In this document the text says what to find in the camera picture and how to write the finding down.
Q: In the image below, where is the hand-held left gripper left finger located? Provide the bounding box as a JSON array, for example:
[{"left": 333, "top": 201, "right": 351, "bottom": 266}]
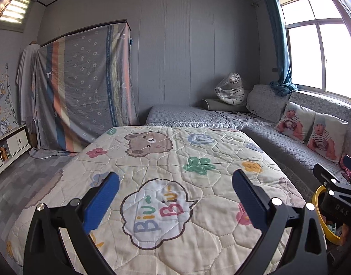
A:
[{"left": 23, "top": 172, "right": 120, "bottom": 275}]

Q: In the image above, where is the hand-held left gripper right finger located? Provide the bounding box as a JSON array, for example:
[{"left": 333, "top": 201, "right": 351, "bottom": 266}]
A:
[{"left": 230, "top": 169, "right": 327, "bottom": 275}]

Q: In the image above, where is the yellow trash bin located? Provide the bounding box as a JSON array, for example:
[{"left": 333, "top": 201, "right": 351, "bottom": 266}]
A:
[{"left": 311, "top": 186, "right": 345, "bottom": 245}]

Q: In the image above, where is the pink and green clothes pile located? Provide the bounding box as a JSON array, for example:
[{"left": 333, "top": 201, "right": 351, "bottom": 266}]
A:
[{"left": 339, "top": 156, "right": 351, "bottom": 184}]

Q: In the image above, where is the baby print pillow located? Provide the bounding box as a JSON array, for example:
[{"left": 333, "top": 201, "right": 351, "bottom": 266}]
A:
[
  {"left": 306, "top": 113, "right": 349, "bottom": 164},
  {"left": 275, "top": 101, "right": 316, "bottom": 143}
]

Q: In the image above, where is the grey quilted sofa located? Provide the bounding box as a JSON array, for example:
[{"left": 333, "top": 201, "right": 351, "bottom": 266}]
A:
[{"left": 145, "top": 84, "right": 351, "bottom": 204}]

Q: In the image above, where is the cartoon printed quilt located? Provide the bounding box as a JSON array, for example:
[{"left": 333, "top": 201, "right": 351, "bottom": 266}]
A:
[{"left": 6, "top": 124, "right": 307, "bottom": 275}]

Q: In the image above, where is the grey pillow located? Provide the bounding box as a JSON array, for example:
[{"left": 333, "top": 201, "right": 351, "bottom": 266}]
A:
[{"left": 201, "top": 98, "right": 250, "bottom": 113}]

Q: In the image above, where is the white low cabinet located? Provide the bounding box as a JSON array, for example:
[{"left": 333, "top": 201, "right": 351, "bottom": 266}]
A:
[{"left": 0, "top": 124, "right": 33, "bottom": 182}]

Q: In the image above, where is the white tiger plush toy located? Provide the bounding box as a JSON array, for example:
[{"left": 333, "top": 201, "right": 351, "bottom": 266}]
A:
[{"left": 215, "top": 72, "right": 247, "bottom": 105}]

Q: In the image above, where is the striped floral sheet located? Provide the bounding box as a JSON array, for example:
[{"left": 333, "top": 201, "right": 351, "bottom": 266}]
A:
[{"left": 29, "top": 20, "right": 140, "bottom": 159}]

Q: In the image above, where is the large window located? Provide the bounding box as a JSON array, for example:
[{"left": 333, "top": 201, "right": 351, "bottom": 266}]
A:
[{"left": 278, "top": 0, "right": 351, "bottom": 102}]

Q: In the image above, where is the short blue curtain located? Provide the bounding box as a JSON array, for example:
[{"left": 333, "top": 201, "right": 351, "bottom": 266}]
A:
[{"left": 263, "top": 0, "right": 299, "bottom": 97}]

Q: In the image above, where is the grey hanging cloth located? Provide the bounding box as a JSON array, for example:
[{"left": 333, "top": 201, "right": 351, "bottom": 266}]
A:
[{"left": 16, "top": 43, "right": 41, "bottom": 125}]

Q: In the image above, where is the small louvre window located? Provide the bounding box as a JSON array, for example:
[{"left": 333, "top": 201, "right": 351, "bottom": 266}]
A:
[{"left": 0, "top": 0, "right": 33, "bottom": 32}]

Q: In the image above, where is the black cable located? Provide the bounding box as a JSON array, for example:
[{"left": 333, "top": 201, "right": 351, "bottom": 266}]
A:
[{"left": 221, "top": 109, "right": 257, "bottom": 121}]

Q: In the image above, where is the cartoon wall poster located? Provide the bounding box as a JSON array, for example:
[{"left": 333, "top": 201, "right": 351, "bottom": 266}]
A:
[{"left": 0, "top": 63, "right": 20, "bottom": 142}]

